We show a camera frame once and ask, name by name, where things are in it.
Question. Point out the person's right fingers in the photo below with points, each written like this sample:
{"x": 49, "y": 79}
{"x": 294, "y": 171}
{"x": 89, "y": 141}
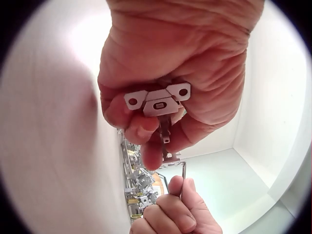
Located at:
{"x": 170, "y": 214}

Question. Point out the person's left fingers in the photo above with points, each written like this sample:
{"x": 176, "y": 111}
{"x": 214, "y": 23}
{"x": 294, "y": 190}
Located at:
{"x": 136, "y": 126}

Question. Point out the silver metal bracket part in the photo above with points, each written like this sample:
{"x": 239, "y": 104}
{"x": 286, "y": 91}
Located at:
{"x": 158, "y": 104}

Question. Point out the thin metal rod tool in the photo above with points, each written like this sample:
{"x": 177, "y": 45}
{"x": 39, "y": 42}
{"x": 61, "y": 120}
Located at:
{"x": 183, "y": 173}

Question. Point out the person's right hand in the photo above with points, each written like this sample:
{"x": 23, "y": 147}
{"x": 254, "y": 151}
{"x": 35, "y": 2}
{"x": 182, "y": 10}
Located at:
{"x": 175, "y": 214}

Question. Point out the person's left thumb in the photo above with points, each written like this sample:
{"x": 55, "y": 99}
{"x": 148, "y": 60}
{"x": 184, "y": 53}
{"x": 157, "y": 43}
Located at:
{"x": 179, "y": 139}

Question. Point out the pile of metal bracket parts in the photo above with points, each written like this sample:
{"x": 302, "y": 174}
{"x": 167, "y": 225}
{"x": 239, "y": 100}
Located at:
{"x": 139, "y": 185}

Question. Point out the person's left hand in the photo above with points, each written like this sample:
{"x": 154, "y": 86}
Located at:
{"x": 175, "y": 48}

